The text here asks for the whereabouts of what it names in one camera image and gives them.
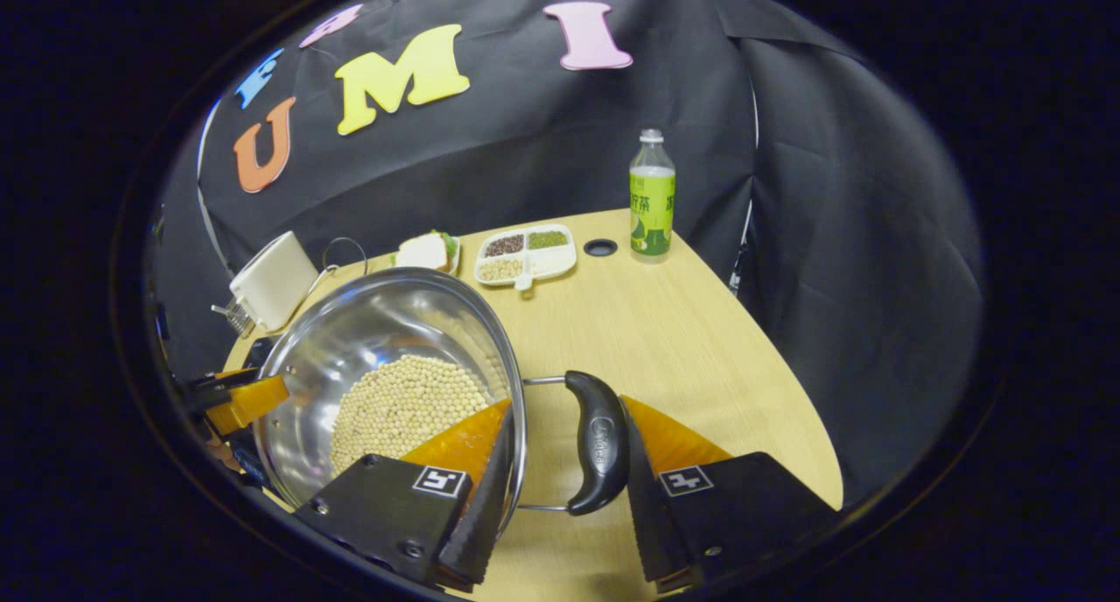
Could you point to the white toaster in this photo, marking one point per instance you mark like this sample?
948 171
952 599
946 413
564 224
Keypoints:
276 278

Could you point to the black induction cooktop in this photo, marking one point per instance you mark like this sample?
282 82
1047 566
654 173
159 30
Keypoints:
259 353

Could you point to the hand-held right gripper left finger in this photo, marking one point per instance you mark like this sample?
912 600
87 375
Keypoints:
385 506

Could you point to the small serving plate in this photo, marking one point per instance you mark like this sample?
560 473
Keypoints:
453 256

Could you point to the white bread sandwich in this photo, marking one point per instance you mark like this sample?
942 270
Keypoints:
422 252

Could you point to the stainless steel pot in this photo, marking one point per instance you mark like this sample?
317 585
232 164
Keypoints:
376 322

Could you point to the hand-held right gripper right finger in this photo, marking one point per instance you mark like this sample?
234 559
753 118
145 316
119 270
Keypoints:
744 506

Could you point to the pile of soybeans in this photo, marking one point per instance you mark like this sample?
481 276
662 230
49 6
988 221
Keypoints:
402 409

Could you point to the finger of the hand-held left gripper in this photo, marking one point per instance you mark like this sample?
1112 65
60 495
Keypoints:
219 377
249 402

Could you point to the white divided grain tray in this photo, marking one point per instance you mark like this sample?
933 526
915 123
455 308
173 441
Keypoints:
547 261

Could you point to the black backdrop cloth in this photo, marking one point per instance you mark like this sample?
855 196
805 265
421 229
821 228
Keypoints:
525 147

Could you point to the green label drink bottle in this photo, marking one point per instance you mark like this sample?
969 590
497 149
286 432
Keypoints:
652 208

